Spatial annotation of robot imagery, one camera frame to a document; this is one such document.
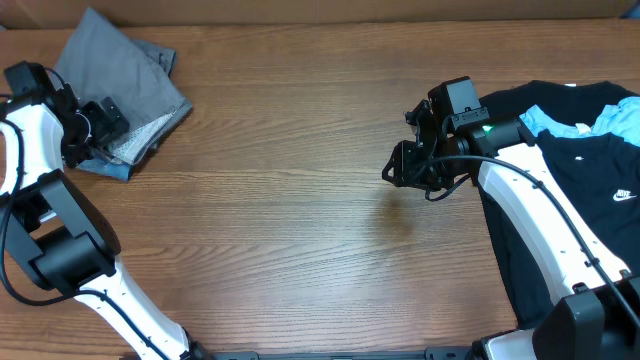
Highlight grey cotton shorts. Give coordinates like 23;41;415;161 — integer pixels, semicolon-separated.
55;8;192;165

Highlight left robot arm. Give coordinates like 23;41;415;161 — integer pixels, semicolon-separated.
1;61;210;360

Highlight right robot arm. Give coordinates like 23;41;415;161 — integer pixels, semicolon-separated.
383;77;639;359

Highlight folded blue denim jeans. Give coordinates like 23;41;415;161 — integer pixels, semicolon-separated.
77;158;133;182

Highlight black t-shirt underneath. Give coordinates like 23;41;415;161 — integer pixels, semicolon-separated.
472;80;640;326

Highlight black Nike t-shirt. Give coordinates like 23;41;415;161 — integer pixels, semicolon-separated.
480;131;639;329

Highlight light blue shirt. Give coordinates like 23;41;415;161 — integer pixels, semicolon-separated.
520;96;639;147

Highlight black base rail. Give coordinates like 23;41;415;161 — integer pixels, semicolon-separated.
208;346;477;360

